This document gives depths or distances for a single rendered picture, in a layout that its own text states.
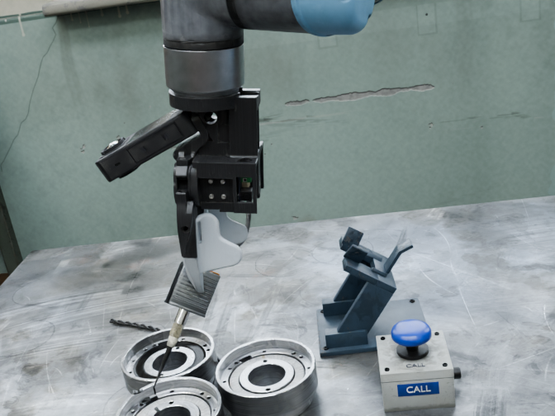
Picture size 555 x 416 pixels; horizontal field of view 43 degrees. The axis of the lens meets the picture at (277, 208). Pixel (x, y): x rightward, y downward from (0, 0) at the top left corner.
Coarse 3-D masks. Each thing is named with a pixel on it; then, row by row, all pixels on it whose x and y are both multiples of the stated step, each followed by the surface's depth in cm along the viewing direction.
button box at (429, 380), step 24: (384, 336) 75; (432, 336) 74; (384, 360) 71; (408, 360) 70; (432, 360) 70; (384, 384) 69; (408, 384) 69; (432, 384) 69; (384, 408) 70; (408, 408) 70; (432, 408) 70
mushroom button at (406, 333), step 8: (408, 320) 72; (416, 320) 72; (392, 328) 71; (400, 328) 71; (408, 328) 70; (416, 328) 70; (424, 328) 70; (392, 336) 70; (400, 336) 70; (408, 336) 69; (416, 336) 69; (424, 336) 69; (400, 344) 70; (408, 344) 69; (416, 344) 69
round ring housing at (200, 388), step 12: (156, 384) 74; (168, 384) 74; (180, 384) 74; (192, 384) 74; (204, 384) 73; (132, 396) 72; (144, 396) 73; (156, 396) 74; (168, 396) 74; (204, 396) 72; (216, 396) 70; (120, 408) 70; (132, 408) 72; (168, 408) 72; (180, 408) 71; (192, 408) 71; (216, 408) 68
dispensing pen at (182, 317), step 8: (176, 280) 75; (168, 296) 75; (184, 312) 74; (176, 320) 74; (184, 320) 74; (176, 328) 74; (176, 336) 74; (168, 344) 74; (168, 352) 74; (160, 368) 74
